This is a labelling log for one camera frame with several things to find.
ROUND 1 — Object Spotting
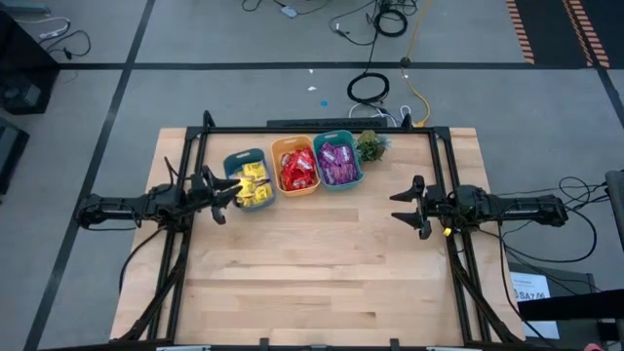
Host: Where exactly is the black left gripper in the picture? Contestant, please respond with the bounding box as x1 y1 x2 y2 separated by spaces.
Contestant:
187 164 244 214

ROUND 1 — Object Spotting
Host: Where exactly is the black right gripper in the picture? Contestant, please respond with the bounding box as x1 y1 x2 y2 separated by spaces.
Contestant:
389 175 458 230

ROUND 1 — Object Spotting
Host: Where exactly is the blue-grey plastic bin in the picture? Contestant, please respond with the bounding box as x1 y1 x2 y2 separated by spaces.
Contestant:
222 147 278 213

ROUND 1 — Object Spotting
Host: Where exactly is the orange plastic bin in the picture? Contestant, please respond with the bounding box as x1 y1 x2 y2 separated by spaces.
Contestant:
270 135 323 198

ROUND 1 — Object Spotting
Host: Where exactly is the purple Skittles candy bag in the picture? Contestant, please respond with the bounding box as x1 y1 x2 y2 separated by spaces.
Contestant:
334 143 356 166
339 162 360 183
317 142 338 166
320 163 343 186

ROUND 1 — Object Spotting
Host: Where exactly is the teal plastic bin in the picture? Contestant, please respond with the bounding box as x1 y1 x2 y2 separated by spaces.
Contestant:
312 129 366 193

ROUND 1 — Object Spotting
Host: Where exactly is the green potted plant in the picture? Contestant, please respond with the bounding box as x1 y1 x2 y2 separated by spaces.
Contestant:
354 129 393 164

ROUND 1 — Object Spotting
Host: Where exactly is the black power strip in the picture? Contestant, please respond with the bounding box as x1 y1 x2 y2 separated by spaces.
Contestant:
266 117 389 130

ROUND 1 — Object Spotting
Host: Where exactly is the white paper sign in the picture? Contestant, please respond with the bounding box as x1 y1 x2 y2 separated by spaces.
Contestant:
510 271 562 340

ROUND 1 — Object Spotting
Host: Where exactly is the black cart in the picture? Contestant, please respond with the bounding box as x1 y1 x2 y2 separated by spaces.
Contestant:
508 262 624 351

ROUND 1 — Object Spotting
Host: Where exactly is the black equipment box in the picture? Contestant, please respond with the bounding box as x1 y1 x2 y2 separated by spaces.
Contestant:
0 116 31 196

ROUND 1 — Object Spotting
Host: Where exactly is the black orange-striped mat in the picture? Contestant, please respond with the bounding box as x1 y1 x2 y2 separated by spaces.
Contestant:
505 0 612 69

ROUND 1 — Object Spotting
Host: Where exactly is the black cabinet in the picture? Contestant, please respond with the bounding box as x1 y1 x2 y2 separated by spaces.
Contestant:
0 9 61 116

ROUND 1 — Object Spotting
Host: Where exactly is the yellow floor cable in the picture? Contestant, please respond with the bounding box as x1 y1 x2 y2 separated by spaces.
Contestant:
400 0 434 129

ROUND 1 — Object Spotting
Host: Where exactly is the white floor cable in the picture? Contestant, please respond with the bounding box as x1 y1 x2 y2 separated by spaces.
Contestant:
14 16 72 42
347 100 412 128

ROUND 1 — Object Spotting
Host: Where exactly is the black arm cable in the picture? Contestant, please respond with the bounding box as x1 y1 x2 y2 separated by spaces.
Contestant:
118 225 170 296
496 175 611 265

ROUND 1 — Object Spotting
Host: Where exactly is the coiled black floor cable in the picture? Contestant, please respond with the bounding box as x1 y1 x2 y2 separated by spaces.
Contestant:
371 8 410 39
346 71 392 105

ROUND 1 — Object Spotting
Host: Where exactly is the thin black floor cable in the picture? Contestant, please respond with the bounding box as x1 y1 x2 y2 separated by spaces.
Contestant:
37 28 93 61

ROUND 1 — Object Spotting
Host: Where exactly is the grey post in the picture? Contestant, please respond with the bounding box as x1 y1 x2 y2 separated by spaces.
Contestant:
604 169 624 236

